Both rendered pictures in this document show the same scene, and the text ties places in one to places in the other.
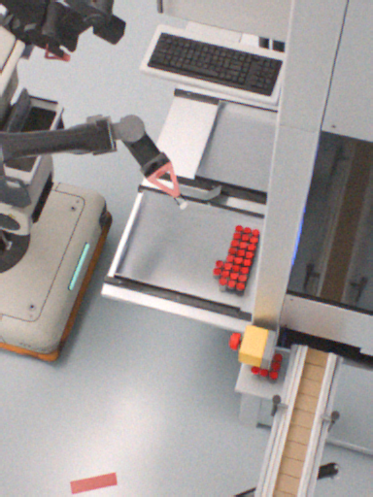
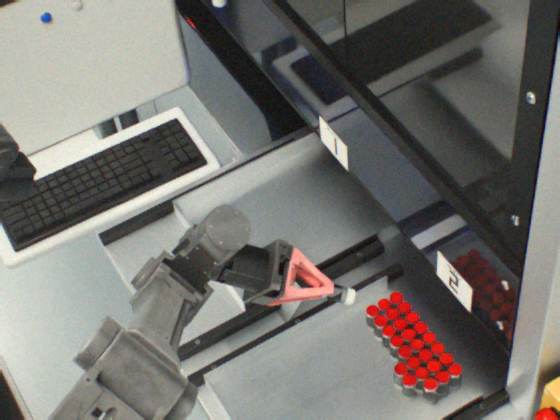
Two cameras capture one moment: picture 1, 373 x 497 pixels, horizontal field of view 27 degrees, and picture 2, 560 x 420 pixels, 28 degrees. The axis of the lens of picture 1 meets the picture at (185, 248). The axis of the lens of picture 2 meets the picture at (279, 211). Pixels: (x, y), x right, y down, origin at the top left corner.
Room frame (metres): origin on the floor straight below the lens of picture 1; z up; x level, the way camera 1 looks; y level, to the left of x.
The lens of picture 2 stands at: (0.34, 0.62, 2.40)
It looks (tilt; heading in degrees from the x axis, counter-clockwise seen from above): 51 degrees down; 316
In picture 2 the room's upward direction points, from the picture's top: 8 degrees counter-clockwise
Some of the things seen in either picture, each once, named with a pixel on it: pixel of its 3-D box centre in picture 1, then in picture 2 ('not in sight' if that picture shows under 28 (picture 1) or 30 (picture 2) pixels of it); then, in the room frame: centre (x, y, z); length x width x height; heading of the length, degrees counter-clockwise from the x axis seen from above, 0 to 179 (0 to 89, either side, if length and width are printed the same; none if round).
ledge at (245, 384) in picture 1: (268, 373); not in sight; (0.57, -0.18, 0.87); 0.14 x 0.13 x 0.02; 70
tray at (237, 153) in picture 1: (265, 153); (293, 212); (1.19, -0.24, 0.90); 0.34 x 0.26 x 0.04; 70
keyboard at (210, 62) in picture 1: (214, 62); (98, 180); (1.59, -0.13, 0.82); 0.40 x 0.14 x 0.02; 68
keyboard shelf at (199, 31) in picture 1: (220, 54); (91, 171); (1.64, -0.15, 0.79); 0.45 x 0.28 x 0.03; 68
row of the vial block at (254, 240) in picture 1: (248, 262); (424, 340); (0.86, -0.16, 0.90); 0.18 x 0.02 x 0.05; 160
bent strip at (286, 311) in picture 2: (195, 189); (265, 318); (1.08, -0.04, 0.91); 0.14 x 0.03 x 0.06; 71
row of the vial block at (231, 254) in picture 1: (230, 258); (400, 353); (0.87, -0.12, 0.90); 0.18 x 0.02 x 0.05; 160
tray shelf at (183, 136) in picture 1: (225, 203); (310, 307); (1.05, -0.12, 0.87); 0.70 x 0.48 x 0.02; 160
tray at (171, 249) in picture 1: (190, 248); (341, 389); (0.91, -0.01, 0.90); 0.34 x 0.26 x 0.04; 70
